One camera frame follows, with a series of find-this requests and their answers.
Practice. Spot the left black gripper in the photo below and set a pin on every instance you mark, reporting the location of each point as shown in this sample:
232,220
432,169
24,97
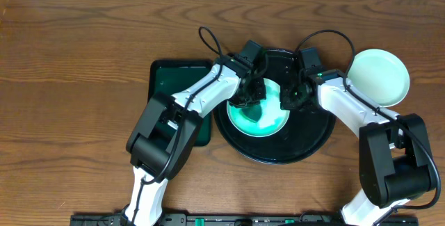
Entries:
245,98

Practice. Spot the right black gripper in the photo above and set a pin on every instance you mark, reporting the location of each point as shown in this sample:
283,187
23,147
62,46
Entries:
285,102

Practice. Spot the green wavy sponge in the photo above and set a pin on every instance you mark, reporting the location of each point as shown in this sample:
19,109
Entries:
252,113

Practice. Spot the pale green plate top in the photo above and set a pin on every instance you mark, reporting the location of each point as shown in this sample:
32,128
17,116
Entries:
273,117

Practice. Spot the pale green plate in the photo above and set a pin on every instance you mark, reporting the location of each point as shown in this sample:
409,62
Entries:
380,75
273,117

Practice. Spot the pale green plate bottom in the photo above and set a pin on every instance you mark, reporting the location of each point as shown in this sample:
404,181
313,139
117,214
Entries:
380,75

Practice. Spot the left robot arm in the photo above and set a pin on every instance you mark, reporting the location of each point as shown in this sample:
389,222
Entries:
155,159

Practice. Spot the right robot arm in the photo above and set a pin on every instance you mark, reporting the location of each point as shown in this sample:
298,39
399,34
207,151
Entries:
396,167

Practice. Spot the round black tray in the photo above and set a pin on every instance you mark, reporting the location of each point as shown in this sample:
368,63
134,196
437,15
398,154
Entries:
302,135

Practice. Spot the rectangular green tray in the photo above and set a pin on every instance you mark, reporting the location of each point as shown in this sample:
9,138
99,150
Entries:
172,76

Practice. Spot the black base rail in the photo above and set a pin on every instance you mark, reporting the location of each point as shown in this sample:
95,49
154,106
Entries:
179,219

